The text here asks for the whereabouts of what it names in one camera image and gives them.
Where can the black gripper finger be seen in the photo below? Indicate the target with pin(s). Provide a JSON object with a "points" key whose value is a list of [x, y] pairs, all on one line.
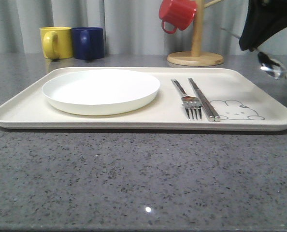
{"points": [[256, 25], [277, 16]]}

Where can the silver metal spoon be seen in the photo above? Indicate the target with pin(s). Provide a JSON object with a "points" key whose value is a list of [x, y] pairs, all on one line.
{"points": [[272, 67]]}

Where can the silver metal fork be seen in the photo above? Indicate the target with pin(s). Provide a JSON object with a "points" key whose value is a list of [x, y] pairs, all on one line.
{"points": [[192, 105]]}

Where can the silver metal chopstick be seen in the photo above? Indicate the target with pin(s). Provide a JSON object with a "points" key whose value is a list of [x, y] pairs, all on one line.
{"points": [[217, 116], [200, 95]]}

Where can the white round plate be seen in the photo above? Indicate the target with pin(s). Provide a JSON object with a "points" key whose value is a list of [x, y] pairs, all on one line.
{"points": [[101, 92]]}

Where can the red ribbed mug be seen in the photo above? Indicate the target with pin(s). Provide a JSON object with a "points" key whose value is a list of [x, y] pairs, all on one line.
{"points": [[176, 14]]}

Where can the wooden mug tree stand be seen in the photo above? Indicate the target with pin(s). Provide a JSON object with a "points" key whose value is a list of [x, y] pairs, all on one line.
{"points": [[196, 57]]}

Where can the cream rabbit print tray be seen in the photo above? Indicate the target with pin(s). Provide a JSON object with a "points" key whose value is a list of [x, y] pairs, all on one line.
{"points": [[241, 105]]}

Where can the grey pleated curtain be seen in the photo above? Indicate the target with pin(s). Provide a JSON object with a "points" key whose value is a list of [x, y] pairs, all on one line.
{"points": [[130, 26]]}

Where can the navy blue mug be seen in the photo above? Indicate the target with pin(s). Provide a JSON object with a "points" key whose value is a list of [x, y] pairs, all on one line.
{"points": [[87, 43]]}

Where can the yellow mug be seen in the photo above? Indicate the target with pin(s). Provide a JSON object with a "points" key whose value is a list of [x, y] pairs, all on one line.
{"points": [[56, 42]]}

